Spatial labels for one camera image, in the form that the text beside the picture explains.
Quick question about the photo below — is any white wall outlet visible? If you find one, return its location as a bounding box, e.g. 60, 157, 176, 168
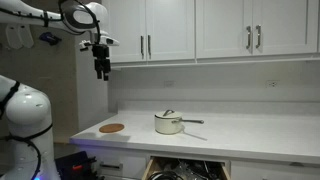
266, 79, 281, 89

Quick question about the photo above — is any white hanging mitt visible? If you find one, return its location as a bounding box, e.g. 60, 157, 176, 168
18, 23, 35, 49
4, 24, 23, 51

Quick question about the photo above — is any silver drawer handle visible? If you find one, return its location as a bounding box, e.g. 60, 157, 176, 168
99, 161, 124, 170

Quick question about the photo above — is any black frying pan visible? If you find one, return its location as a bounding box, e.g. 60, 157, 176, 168
146, 170, 185, 180

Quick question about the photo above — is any white lower cabinet front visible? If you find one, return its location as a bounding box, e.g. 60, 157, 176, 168
230, 160, 320, 180

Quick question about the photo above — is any silver cabinet door handle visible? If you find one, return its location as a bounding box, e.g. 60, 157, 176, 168
245, 25, 252, 50
255, 24, 262, 49
139, 35, 145, 60
147, 34, 152, 60

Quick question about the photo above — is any white upper cabinet door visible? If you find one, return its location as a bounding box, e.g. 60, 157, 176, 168
101, 0, 147, 64
145, 0, 196, 62
195, 0, 253, 59
252, 0, 319, 56

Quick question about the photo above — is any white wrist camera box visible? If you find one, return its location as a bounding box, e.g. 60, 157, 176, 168
105, 35, 120, 47

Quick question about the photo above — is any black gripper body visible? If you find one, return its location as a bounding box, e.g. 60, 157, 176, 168
91, 43, 112, 74

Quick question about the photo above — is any cream pot with metal handle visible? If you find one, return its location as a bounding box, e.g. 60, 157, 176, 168
154, 113, 205, 136

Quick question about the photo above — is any brown round pot mat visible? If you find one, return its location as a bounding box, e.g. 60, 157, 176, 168
98, 123, 126, 134

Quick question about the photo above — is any dark blue wall-mounted object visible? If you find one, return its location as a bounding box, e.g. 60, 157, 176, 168
38, 31, 63, 46

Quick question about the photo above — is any white lower drawer front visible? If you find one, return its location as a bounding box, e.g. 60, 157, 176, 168
83, 147, 149, 180

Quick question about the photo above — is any cream lid with metal handle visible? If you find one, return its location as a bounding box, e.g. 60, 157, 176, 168
154, 109, 184, 120

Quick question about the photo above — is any open wooden drawer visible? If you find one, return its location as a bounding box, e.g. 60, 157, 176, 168
142, 155, 232, 180

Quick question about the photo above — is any shiny metal cookware pile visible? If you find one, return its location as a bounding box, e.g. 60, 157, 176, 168
173, 159, 225, 180

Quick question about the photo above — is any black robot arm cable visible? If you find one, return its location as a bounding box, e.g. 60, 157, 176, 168
0, 0, 103, 180

